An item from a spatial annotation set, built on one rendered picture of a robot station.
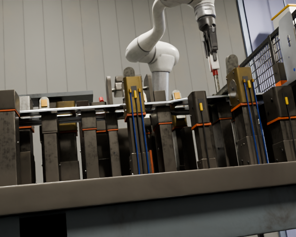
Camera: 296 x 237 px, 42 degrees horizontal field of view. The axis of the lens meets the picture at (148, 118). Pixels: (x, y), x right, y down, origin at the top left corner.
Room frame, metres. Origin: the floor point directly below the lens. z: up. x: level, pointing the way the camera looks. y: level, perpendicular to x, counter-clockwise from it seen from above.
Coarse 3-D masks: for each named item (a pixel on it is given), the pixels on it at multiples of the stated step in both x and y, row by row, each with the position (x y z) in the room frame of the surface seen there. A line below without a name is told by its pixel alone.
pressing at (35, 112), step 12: (216, 96) 1.28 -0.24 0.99; (228, 96) 1.28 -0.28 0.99; (60, 108) 1.21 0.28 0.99; (72, 108) 1.22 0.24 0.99; (84, 108) 1.22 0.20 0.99; (96, 108) 1.28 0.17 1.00; (108, 108) 1.30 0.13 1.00; (120, 108) 1.31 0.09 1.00; (180, 108) 1.42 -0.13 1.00; (24, 120) 1.33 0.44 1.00; (36, 120) 1.35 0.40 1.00; (60, 120) 1.39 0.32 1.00; (72, 120) 1.40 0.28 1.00; (96, 120) 1.42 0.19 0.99
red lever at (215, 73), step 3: (216, 69) 1.54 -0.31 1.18; (213, 72) 1.55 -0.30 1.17; (216, 72) 1.54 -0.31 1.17; (213, 75) 1.55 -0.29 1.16; (216, 75) 1.55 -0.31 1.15; (216, 78) 1.55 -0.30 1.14; (216, 81) 1.54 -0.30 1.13; (216, 84) 1.54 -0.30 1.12; (216, 87) 1.55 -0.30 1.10; (219, 87) 1.55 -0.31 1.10; (216, 90) 1.55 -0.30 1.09
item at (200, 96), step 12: (192, 96) 1.18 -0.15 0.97; (204, 96) 1.18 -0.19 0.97; (192, 108) 1.19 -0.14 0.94; (204, 108) 1.18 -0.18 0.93; (192, 120) 1.21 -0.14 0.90; (204, 120) 1.18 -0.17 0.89; (204, 132) 1.17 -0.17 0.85; (204, 144) 1.19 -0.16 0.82; (204, 156) 1.19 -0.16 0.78; (204, 168) 1.18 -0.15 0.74
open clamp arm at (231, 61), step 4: (228, 56) 1.22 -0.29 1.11; (232, 56) 1.22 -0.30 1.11; (236, 56) 1.23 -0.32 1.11; (228, 60) 1.22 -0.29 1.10; (232, 60) 1.23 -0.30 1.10; (236, 60) 1.23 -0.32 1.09; (228, 64) 1.23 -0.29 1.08; (232, 64) 1.23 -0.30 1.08; (236, 64) 1.23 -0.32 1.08; (228, 68) 1.23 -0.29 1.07; (232, 68) 1.23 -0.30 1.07; (228, 72) 1.23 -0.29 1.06
